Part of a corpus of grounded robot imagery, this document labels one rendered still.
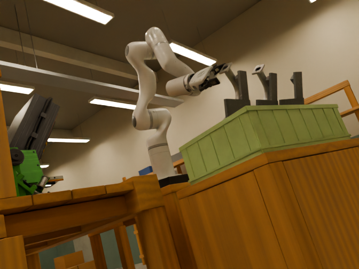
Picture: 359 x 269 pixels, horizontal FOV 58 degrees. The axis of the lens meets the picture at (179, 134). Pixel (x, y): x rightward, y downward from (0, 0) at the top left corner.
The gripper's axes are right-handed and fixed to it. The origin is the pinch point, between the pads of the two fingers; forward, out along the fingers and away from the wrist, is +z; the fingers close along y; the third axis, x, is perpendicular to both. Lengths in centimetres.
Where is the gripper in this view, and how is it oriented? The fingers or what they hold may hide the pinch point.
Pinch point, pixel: (220, 73)
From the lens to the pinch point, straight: 136.2
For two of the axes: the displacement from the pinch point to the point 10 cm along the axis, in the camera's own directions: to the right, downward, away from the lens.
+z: 6.6, -1.0, -7.5
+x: 5.9, 6.8, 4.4
